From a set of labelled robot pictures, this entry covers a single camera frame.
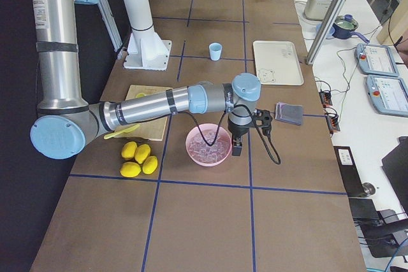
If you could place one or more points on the grey folded cloth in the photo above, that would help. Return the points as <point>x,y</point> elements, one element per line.
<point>289,113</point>

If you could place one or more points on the blue saucepan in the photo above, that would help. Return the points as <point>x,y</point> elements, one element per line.
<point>345,27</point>

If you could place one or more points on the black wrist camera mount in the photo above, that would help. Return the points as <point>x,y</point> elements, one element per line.
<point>262,119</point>

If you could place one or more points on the yellow knife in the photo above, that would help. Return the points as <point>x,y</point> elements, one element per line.
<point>120,132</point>

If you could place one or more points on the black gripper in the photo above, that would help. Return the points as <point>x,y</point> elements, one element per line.
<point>237,131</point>

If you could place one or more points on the light blue plastic cup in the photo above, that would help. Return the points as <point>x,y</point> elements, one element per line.
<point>215,50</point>

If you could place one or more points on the cream bear tray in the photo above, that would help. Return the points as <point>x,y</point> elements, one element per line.
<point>276,63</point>

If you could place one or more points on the wooden cutting board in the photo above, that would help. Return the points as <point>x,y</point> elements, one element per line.
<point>153,130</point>

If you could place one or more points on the white camera pole base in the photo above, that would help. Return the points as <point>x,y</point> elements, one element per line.
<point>146,50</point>

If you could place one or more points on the lemon slices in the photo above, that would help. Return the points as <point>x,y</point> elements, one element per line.
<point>140,94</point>

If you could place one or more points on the aluminium frame post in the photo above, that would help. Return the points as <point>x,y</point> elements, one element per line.
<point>331,14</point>

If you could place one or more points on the yellow lemon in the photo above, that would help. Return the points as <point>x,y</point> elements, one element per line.
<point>150,165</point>
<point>128,150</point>
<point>130,169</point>
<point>142,153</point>

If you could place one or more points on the blue teach pendant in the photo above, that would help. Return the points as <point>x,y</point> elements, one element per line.
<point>376,60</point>
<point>387,94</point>

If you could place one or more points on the pink bowl of ice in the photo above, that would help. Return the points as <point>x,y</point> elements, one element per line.
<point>208,145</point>

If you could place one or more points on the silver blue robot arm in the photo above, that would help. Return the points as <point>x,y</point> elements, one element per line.
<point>67,122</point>

